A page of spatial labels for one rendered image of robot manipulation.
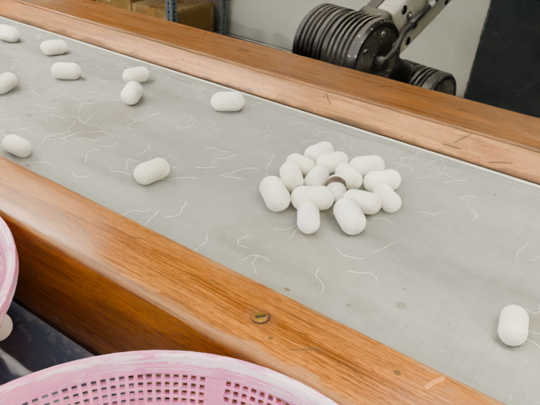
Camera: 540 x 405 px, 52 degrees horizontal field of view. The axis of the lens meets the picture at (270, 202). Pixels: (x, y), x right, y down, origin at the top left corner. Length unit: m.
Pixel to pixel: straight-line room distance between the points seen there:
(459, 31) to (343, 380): 2.34
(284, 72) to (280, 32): 2.30
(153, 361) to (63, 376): 0.04
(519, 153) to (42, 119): 0.49
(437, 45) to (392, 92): 1.96
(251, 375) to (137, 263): 0.12
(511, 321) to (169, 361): 0.21
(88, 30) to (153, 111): 0.28
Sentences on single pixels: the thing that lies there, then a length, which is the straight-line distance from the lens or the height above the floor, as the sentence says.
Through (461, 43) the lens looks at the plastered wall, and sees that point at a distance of 2.59.
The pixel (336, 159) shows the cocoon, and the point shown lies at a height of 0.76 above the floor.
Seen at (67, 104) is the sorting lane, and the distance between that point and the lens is 0.67.
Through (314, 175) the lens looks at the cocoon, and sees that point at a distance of 0.48.
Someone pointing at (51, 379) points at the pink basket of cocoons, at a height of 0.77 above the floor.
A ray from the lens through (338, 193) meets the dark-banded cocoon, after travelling 0.47.
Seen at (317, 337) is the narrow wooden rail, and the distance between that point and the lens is 0.32.
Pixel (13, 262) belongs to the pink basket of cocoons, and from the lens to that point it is 0.38.
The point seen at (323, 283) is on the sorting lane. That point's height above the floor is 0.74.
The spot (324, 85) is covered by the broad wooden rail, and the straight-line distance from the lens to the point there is 0.67.
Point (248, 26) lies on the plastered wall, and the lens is 3.12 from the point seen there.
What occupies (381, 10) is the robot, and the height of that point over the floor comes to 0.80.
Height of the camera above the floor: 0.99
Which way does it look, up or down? 33 degrees down
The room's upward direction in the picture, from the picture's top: 4 degrees clockwise
